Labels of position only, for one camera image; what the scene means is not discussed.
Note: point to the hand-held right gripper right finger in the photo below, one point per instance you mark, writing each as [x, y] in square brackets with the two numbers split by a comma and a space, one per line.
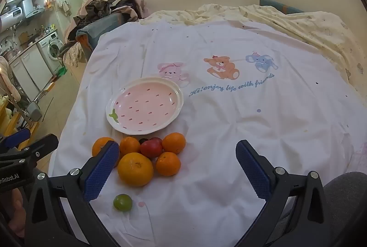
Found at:
[253, 169]

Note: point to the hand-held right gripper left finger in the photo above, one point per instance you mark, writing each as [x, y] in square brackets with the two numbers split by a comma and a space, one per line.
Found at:
[101, 171]

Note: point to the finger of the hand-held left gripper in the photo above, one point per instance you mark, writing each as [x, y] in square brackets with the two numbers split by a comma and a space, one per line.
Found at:
[43, 145]
[17, 137]

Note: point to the large orange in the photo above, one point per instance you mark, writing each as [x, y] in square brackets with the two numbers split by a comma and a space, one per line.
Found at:
[135, 169]
[99, 145]

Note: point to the red tomato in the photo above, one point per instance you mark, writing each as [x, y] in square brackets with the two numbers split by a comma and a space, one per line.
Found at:
[151, 148]

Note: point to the small orange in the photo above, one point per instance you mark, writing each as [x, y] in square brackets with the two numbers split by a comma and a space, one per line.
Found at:
[174, 143]
[168, 163]
[130, 146]

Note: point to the pink strawberry print plate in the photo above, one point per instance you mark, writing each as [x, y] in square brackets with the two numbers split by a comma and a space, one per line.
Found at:
[144, 105]

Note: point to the person's left hand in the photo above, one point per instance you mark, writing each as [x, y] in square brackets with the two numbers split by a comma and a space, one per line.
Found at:
[17, 205]

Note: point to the green grape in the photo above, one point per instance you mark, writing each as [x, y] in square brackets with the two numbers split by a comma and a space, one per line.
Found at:
[123, 202]

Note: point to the dark purple plum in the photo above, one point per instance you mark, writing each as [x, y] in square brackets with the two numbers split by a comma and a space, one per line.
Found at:
[142, 140]

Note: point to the white printed blanket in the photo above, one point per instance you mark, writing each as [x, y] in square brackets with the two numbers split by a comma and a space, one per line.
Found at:
[223, 109]

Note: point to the white lower kitchen cabinet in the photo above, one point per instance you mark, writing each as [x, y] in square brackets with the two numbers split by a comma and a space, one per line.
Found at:
[27, 70]

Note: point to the green dustpan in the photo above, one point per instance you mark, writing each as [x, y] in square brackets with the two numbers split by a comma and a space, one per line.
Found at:
[61, 72]

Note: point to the floral cloth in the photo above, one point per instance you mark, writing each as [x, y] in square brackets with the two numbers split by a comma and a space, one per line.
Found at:
[73, 54]

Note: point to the white washing machine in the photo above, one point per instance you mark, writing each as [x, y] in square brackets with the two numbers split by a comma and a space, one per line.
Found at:
[51, 47]

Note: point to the person's grey pants leg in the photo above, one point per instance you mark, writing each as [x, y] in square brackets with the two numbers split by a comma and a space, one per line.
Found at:
[345, 204]

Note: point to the white water heater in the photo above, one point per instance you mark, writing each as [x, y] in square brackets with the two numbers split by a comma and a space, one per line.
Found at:
[10, 17]

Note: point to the grey teal cushion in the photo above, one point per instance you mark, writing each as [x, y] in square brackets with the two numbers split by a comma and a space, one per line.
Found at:
[96, 30]

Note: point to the silver range hood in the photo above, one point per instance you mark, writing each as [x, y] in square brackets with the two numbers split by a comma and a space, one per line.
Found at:
[28, 7]

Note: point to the hanging beige cloth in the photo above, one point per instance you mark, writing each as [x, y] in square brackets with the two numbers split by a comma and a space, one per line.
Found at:
[65, 6]

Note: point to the hanging plastic bag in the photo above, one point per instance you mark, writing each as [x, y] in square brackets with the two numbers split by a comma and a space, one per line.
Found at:
[48, 0]

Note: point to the pile of dark clothes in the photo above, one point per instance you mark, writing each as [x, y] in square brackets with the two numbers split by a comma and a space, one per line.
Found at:
[100, 10]

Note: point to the yellow printed quilt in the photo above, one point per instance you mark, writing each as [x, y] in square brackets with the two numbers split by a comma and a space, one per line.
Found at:
[315, 30]

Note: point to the teal pillow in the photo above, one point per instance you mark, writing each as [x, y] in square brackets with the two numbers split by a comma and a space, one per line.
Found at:
[281, 7]

